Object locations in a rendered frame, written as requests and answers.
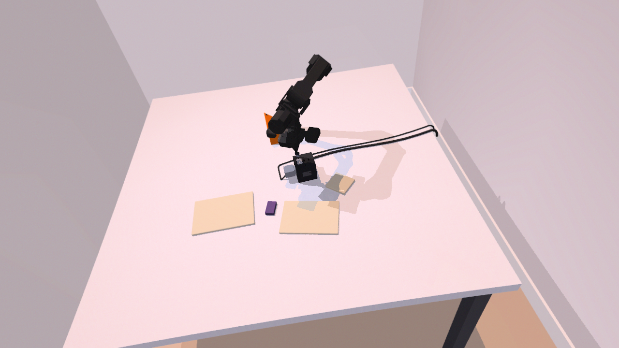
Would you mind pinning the purple rectangular block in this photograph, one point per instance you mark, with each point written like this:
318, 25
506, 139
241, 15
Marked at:
270, 208

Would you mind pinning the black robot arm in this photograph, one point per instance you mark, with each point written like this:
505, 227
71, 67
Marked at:
298, 96

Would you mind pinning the black usb cable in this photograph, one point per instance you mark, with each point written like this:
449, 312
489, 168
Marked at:
290, 170

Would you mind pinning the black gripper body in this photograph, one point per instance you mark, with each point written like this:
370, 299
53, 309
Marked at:
311, 135

